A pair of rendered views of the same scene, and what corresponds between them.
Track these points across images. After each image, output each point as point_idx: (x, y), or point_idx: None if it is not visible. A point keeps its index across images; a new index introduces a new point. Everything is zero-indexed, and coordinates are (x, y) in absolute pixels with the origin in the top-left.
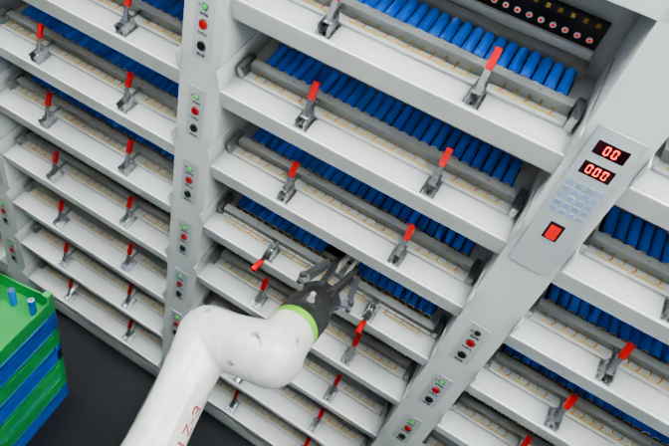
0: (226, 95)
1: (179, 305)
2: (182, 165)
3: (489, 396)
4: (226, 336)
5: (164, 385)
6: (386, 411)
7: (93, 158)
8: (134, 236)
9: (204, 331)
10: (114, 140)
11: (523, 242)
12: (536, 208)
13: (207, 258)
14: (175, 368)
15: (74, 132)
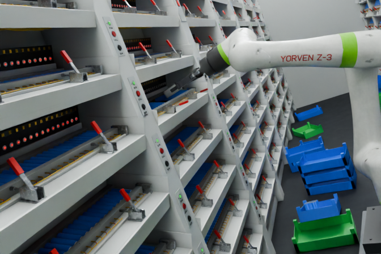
0: (114, 12)
1: (194, 233)
2: (130, 86)
3: (215, 87)
4: (245, 36)
5: (276, 42)
6: (222, 159)
7: (96, 165)
8: (153, 210)
9: (245, 39)
10: (71, 163)
11: (179, 12)
12: None
13: None
14: (267, 42)
15: (55, 182)
